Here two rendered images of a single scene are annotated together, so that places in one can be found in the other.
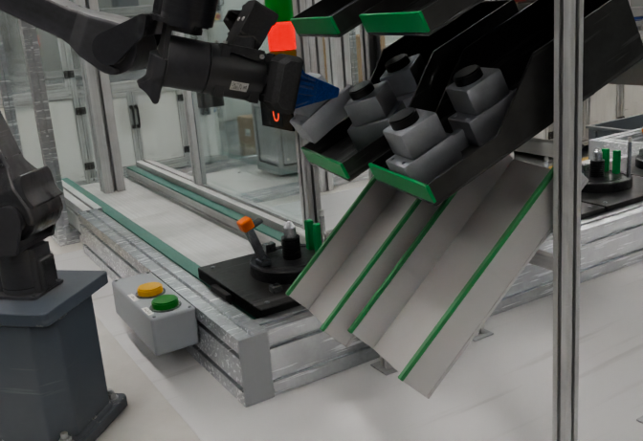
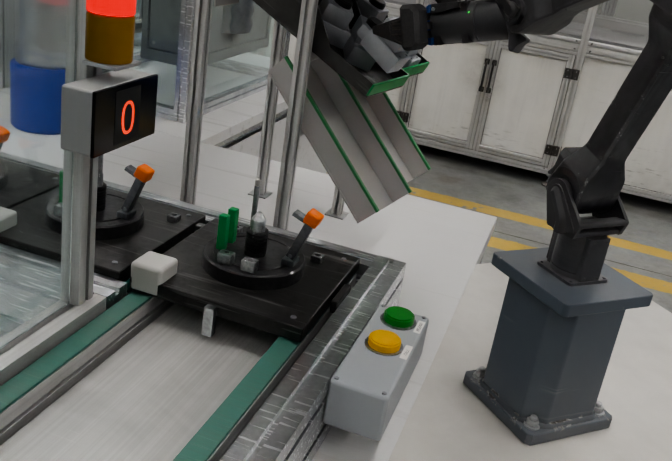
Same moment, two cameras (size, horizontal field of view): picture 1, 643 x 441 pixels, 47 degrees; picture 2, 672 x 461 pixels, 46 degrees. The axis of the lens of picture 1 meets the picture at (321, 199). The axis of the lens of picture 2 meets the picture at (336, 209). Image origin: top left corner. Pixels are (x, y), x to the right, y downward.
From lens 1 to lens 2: 1.94 m
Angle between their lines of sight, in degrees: 122
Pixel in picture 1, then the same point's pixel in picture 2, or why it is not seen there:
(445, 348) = (407, 150)
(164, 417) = (450, 353)
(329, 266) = (346, 183)
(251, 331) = (387, 261)
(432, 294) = not seen: hidden behind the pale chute
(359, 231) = (324, 151)
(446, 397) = not seen: hidden behind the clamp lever
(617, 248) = not seen: outside the picture
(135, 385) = (436, 394)
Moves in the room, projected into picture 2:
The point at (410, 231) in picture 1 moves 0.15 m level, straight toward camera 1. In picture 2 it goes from (357, 117) to (424, 115)
